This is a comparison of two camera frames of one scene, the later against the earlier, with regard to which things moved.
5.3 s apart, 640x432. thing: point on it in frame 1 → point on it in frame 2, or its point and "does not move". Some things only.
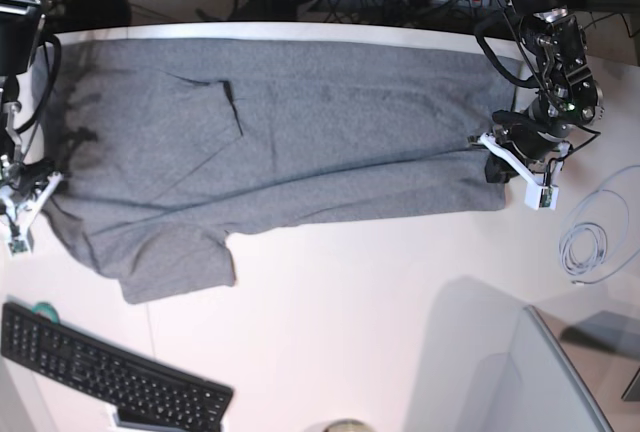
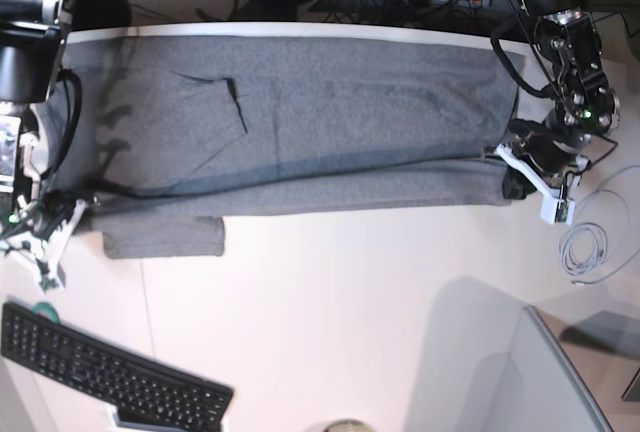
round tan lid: [348, 425] does not move
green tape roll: [47, 310] does not move
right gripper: [534, 145] → [550, 161]
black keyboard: [146, 393] does not move
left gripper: [30, 185] → [50, 225]
